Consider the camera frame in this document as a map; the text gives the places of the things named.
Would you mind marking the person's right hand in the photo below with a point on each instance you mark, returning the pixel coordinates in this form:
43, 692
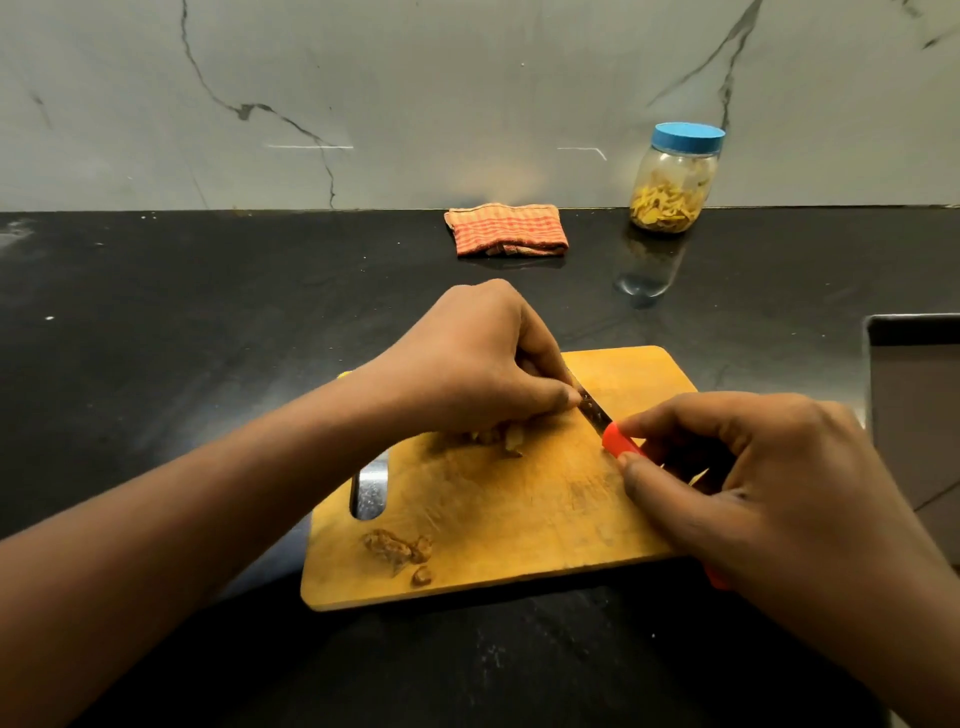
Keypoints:
787, 495

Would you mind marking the person's left hand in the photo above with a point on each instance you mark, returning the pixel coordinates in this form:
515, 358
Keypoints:
465, 360

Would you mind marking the pile of ginger slices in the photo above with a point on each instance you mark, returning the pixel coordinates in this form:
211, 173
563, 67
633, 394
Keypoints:
514, 439

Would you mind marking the knobby ginger piece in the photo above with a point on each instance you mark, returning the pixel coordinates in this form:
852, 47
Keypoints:
386, 546

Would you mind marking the small round ginger end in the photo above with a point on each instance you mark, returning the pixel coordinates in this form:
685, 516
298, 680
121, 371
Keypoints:
421, 577

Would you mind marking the blue-lidded plastic jar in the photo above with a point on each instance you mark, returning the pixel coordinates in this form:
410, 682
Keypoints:
675, 166

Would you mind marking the person's left forearm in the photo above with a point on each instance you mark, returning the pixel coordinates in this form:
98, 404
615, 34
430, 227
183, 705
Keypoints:
150, 540

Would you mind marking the blue jar lid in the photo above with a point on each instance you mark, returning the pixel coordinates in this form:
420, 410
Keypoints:
688, 138

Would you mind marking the orange checked cloth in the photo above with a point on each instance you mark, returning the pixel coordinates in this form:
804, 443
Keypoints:
506, 231

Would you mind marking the beige cabinet door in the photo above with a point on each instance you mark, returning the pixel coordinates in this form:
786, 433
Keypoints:
915, 420

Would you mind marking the wooden cutting board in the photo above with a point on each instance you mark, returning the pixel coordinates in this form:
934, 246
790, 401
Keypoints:
525, 510

